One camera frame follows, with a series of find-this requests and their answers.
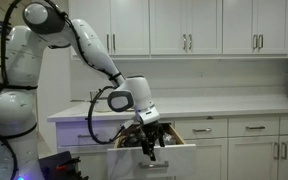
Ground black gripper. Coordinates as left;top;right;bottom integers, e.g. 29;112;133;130
140;122;165;161

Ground white drawer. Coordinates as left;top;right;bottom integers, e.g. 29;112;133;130
175;119;228;139
107;123;196;180
56;120;120;147
228;117;279;137

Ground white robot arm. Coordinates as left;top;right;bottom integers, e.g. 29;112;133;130
0;0;160;180

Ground black utensils in drawer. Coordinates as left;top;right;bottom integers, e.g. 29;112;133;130
118;125;176;148

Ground black tool tray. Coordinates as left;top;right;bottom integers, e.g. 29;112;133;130
39;151;89;180

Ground white upper wall cabinets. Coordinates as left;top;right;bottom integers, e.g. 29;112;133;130
68;0;288;56

